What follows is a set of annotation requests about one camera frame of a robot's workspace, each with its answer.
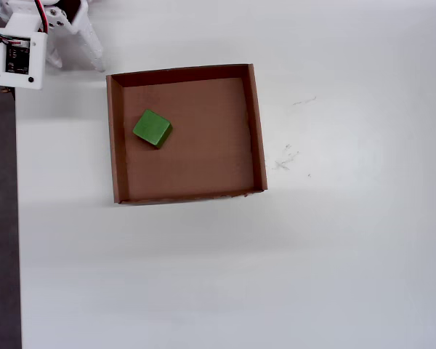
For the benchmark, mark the brown cardboard box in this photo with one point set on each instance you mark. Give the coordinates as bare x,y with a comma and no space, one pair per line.
203,152

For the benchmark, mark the green cube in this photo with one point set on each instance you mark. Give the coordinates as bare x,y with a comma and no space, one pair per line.
150,127

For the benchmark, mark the metal table clamp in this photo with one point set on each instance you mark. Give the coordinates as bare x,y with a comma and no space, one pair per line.
5,89

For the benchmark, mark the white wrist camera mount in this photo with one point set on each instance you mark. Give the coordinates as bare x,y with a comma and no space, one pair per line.
38,62

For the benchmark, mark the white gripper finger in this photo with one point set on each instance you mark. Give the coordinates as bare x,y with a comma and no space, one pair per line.
91,43
54,54

